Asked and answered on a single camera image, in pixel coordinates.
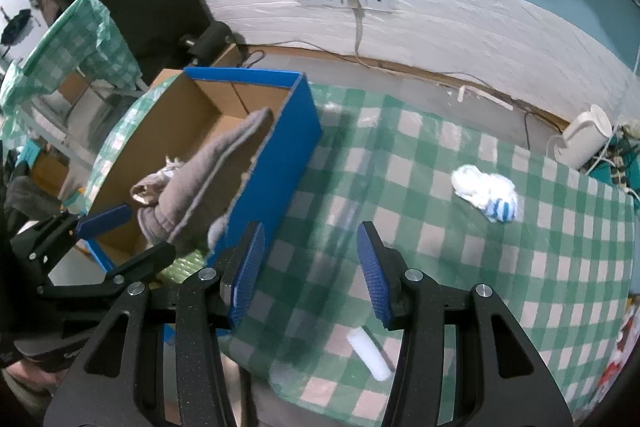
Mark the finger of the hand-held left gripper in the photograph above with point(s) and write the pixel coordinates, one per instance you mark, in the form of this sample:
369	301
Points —
145	259
107	218

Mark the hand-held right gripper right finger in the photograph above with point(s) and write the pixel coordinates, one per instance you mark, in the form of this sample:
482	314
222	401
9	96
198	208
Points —
372	267

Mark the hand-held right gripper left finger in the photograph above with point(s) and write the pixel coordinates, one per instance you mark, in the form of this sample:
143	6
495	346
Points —
250	262

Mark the light green cloth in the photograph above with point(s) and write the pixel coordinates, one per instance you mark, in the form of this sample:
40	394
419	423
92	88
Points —
187	268

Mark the pale patterned cloth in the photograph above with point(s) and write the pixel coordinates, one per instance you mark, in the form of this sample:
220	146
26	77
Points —
150	189

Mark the grey garment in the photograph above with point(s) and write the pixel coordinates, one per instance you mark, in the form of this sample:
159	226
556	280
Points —
210	177

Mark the blue-edged cardboard box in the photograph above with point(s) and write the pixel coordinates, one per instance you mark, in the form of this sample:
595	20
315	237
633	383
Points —
295	142

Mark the white blue-striped sock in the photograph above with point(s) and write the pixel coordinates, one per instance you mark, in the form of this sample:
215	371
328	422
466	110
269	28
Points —
480	187

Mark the white foam roll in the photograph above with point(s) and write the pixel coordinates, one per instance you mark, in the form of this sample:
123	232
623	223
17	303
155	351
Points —
370	354

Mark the green checked tablecloth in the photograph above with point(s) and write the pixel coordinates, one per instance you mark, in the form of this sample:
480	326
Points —
425	187

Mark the white plastic strip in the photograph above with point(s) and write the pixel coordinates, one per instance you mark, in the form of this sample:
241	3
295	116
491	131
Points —
485	96

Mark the black cylindrical device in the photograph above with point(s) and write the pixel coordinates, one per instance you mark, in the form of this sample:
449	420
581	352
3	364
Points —
212	38

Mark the white electric kettle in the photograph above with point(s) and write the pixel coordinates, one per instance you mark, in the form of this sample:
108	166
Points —
585	137

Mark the pile of colourful packages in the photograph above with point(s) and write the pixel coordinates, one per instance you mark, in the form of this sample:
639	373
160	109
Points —
617	357

